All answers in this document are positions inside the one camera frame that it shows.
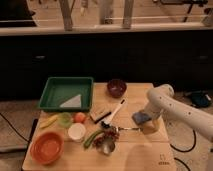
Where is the green cucumber toy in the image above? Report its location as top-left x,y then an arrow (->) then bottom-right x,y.
83,130 -> 104,149

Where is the white paper cup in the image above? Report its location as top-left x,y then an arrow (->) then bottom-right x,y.
68,123 -> 86,142

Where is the black cable left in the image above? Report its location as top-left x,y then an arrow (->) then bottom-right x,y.
0,112 -> 33,154

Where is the metal spoon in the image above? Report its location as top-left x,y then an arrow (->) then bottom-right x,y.
113,126 -> 141,132

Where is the yellow banana toy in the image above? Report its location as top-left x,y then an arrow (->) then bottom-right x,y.
39,115 -> 58,129

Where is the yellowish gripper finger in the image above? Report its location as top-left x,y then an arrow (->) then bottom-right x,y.
142,120 -> 160,135

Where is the black cable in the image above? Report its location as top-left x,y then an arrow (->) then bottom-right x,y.
169,128 -> 198,171
0,112 -> 33,154

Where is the wooden block brush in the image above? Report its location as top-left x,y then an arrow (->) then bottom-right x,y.
90,107 -> 111,123

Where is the dark purple bowl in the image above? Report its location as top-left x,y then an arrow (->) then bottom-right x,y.
107,79 -> 127,98

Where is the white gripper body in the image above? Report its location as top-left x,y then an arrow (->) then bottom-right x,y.
142,103 -> 162,121

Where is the green plastic tray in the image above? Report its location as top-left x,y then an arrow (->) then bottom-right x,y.
39,77 -> 93,112

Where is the white cloth in tray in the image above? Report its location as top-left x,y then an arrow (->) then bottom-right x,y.
61,94 -> 81,107

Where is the dark teal bag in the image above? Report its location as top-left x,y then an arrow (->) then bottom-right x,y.
191,92 -> 212,108

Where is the blue sponge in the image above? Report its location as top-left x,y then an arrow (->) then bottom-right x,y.
132,112 -> 151,125

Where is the orange bowl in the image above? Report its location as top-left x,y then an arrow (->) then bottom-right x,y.
30,132 -> 64,165

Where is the red tomato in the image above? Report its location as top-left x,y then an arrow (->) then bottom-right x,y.
74,112 -> 86,123

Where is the black cable right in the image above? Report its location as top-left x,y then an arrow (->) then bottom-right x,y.
169,128 -> 198,171

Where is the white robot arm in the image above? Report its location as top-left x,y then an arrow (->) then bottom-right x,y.
143,84 -> 213,142

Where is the purple grape bunch toy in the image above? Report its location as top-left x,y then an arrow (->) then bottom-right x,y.
93,131 -> 119,147

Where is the metal measuring cup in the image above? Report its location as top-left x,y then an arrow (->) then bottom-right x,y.
98,139 -> 115,155

